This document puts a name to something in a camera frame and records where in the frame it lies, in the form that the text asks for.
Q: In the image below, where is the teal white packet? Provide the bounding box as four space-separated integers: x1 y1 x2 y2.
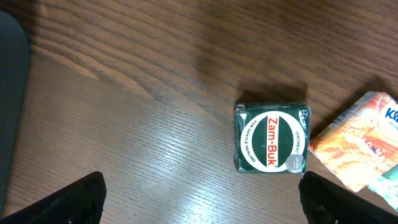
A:
368 165 398 211

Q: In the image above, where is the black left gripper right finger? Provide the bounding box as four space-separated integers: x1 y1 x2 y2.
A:
298 171 397 224

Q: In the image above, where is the orange snack packet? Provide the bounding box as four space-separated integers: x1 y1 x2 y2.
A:
309 91 397 192

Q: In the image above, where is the dark grey plastic basket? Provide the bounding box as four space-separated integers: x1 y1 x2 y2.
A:
1 11 30 210

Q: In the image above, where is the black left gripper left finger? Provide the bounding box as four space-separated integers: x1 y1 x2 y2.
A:
1 171 106 224

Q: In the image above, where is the black round-logo packet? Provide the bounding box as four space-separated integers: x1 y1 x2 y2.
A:
234 102 311 174

